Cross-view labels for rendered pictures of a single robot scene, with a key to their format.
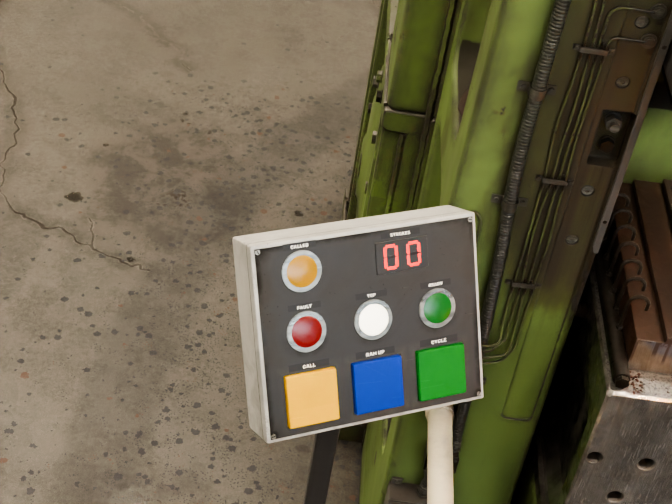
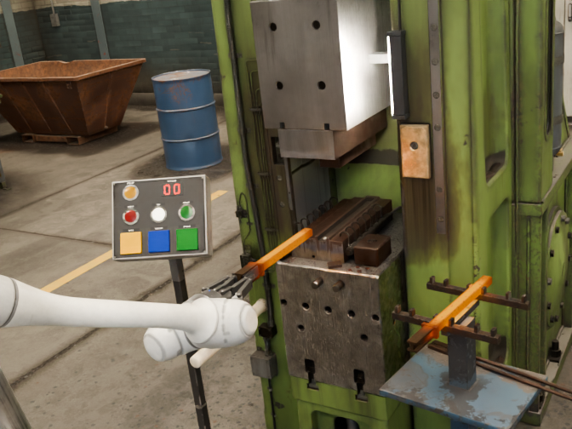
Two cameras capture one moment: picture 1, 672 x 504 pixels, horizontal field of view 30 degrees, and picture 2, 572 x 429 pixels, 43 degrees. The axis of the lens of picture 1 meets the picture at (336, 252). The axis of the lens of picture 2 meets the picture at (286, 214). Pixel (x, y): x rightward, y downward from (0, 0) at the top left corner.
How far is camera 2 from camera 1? 1.88 m
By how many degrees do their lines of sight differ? 36
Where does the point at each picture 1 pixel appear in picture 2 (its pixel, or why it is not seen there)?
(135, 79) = not seen: hidden behind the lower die
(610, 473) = (294, 312)
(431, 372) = (181, 238)
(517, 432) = not seen: hidden behind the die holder
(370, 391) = (154, 243)
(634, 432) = (293, 286)
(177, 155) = not seen: hidden behind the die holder
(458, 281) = (197, 202)
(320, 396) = (133, 242)
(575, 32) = (248, 102)
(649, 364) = (300, 253)
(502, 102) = (235, 139)
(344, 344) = (145, 223)
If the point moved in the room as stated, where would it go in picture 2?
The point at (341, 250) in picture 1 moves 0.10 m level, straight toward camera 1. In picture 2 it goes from (146, 185) to (127, 195)
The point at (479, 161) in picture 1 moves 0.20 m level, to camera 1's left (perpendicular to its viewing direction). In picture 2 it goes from (236, 168) to (194, 164)
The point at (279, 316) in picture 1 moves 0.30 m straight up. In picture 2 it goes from (120, 209) to (104, 126)
